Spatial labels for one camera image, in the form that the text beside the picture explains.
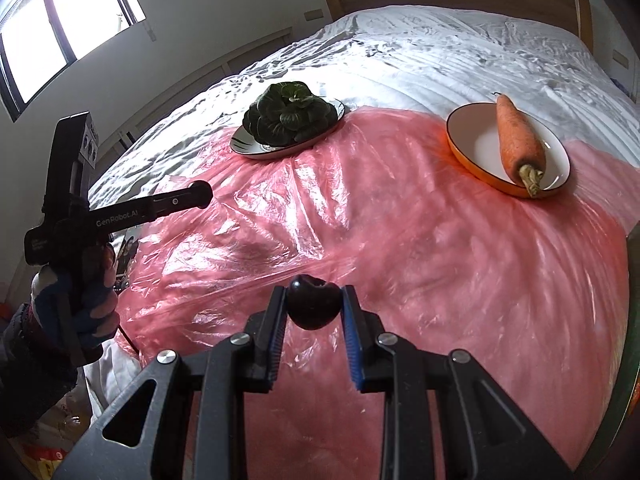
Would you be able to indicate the orange rimmed white plate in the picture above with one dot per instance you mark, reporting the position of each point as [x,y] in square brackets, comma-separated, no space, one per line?
[475,140]

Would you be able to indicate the dark green bok choy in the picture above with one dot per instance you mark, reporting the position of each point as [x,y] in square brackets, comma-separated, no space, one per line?
[285,115]

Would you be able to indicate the pink plastic sheet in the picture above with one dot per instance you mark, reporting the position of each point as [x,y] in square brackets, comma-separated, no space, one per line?
[425,270]

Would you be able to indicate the person's left forearm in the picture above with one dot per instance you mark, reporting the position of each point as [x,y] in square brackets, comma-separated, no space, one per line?
[25,375]

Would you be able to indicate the green metal tray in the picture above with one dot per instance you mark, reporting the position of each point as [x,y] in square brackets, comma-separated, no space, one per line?
[622,385]

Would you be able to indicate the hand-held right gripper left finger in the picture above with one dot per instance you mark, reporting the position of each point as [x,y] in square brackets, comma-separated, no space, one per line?
[277,340]

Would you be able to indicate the person's left hand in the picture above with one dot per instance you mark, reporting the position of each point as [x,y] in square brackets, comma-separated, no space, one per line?
[95,310]

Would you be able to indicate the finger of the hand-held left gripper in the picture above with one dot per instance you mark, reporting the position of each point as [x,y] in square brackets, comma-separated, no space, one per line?
[190,195]

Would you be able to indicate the striped white plate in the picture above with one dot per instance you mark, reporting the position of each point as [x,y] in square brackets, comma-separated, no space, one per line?
[245,145]

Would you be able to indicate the dark plum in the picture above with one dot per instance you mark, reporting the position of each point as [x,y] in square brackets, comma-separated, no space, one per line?
[312,305]

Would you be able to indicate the beige wall socket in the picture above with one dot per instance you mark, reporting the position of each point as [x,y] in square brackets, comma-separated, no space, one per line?
[314,14]
[621,57]

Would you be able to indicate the window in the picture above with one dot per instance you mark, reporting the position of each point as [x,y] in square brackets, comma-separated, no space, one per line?
[30,50]

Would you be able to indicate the carrot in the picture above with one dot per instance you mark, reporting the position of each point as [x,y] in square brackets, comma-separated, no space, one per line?
[517,135]

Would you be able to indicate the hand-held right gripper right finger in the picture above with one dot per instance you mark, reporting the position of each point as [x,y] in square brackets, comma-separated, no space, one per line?
[352,345]

